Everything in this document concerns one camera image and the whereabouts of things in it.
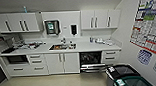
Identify steel paper towel dispenser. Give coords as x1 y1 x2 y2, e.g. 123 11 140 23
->
43 19 63 36

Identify black built-in microwave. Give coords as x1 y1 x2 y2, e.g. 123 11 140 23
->
6 54 30 65

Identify white drawer under microwave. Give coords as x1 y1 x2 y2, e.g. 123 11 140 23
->
5 63 31 79

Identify stainless steel sink basin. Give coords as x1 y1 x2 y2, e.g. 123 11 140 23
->
48 43 78 52

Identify black wall soap dispenser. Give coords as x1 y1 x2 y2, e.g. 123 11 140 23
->
69 23 79 37

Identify white wall cabinet, three doors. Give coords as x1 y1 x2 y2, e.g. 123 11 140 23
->
79 7 123 31

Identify blue dish soap bottle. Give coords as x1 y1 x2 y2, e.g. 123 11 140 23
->
89 35 94 44

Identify chrome sink faucet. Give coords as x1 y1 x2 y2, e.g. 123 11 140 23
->
60 36 67 45

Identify white wide drawer stack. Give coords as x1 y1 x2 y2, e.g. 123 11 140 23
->
27 53 50 78

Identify stainless steel refrigerator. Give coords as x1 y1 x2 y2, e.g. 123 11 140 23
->
0 54 9 86

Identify small round blue wall sign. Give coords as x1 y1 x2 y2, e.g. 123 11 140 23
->
136 47 153 66

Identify green lid waste bin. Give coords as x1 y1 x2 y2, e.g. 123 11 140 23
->
112 74 156 86

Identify small wall label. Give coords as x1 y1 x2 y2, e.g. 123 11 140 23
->
62 25 69 30

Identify bottle on cabinet top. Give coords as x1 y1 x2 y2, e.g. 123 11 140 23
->
22 5 28 14

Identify black cabinet door handle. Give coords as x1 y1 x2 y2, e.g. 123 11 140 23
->
107 16 112 28
94 16 100 29
90 16 96 30

